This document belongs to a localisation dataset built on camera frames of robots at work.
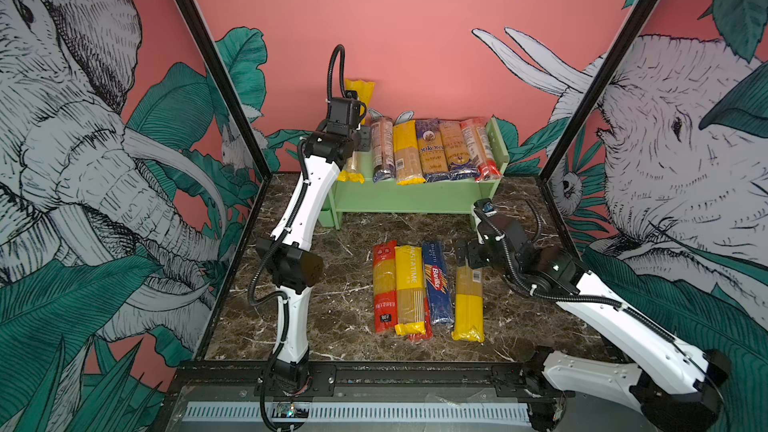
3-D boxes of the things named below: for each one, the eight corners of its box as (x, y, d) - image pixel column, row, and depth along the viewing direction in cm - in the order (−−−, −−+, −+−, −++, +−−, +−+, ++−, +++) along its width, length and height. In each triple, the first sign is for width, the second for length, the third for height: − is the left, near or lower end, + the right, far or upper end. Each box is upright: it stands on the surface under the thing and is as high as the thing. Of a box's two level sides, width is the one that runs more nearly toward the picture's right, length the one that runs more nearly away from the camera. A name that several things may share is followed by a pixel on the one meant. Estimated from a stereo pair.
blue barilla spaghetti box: (428, 324, 85) (429, 320, 82) (422, 247, 101) (423, 241, 98) (451, 324, 85) (454, 320, 82) (442, 247, 101) (444, 241, 98)
